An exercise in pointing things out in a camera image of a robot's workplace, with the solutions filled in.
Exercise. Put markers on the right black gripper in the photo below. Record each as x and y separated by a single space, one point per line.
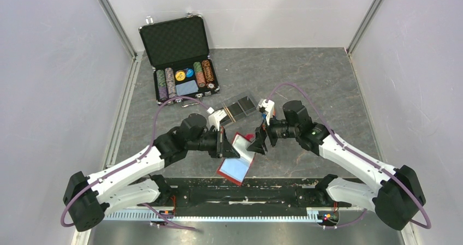
259 145

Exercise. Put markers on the yellow poker chip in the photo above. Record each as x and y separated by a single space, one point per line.
180 75

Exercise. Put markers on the black poker chip case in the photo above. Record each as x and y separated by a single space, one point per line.
175 45

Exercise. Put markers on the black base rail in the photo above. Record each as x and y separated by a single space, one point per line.
259 197

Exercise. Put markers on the clear box with black cards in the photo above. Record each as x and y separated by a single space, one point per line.
237 107

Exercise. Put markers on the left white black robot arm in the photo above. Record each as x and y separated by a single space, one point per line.
88 199

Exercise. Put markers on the blue poker chip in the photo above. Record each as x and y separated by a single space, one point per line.
189 72

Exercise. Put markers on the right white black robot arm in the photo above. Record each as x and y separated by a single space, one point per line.
393 194

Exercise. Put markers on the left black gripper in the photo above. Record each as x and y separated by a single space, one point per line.
228 151

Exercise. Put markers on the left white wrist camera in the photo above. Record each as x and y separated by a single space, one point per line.
215 117

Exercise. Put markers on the blue orange tape dispenser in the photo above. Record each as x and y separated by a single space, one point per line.
268 114

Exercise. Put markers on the blue card deck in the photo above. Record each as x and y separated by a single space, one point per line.
186 88

